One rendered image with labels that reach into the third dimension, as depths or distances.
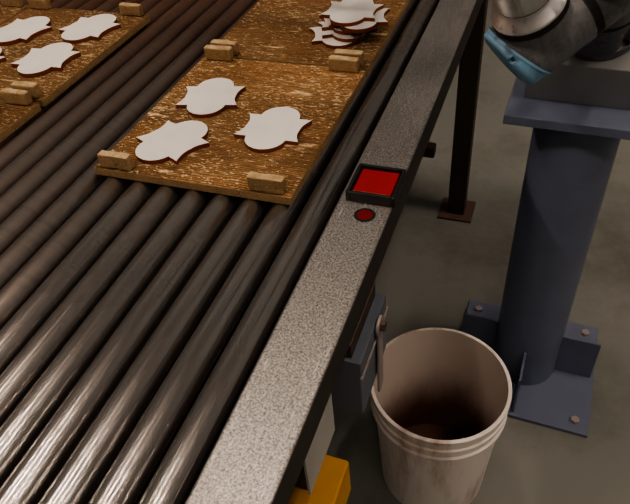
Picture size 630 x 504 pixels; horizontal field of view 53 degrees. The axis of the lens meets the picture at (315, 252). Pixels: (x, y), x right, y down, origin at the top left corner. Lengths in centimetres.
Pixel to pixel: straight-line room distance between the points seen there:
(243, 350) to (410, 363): 84
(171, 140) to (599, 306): 147
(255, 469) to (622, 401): 139
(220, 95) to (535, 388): 117
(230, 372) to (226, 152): 44
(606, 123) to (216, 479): 92
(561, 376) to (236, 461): 135
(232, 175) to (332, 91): 29
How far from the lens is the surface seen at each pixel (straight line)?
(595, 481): 179
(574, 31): 110
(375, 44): 138
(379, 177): 99
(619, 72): 130
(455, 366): 159
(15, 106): 138
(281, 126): 110
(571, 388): 191
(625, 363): 203
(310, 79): 126
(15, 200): 115
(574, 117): 128
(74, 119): 132
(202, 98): 123
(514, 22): 105
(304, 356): 76
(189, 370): 78
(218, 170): 103
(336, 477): 92
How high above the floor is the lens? 152
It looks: 43 degrees down
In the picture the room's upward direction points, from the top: 6 degrees counter-clockwise
